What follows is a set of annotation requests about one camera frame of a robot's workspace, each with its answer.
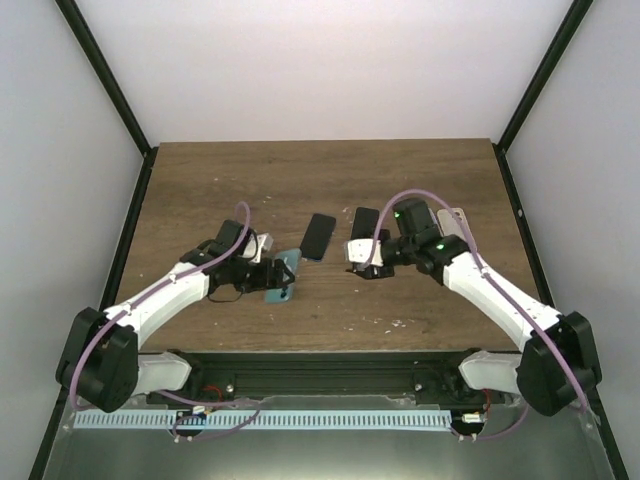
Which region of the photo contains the black screen phone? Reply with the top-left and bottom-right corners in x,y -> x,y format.
350,207 -> 380,240

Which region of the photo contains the beige phone case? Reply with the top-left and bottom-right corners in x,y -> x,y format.
436,208 -> 469,240

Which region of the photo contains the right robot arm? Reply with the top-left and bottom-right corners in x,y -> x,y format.
344,198 -> 602,416

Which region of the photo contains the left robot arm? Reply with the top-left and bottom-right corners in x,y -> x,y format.
55,220 -> 300,413

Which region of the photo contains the light blue slotted strip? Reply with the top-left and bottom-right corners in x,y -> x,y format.
73,410 -> 452,431

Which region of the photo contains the metal front plate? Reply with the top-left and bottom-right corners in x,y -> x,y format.
44,398 -> 615,479

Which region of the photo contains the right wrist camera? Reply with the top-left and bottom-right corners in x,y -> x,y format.
344,238 -> 384,267

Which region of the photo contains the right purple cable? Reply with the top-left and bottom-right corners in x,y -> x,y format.
367,188 -> 590,442

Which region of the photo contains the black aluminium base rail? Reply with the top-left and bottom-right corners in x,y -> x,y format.
64,349 -> 594,406

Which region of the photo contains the left black frame post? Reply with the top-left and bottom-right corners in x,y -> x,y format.
53,0 -> 153,156

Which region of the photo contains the black frame post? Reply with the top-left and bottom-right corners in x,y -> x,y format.
497,0 -> 596,151
53,0 -> 153,156

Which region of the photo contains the right black frame post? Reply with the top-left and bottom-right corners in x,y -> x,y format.
497,0 -> 596,151

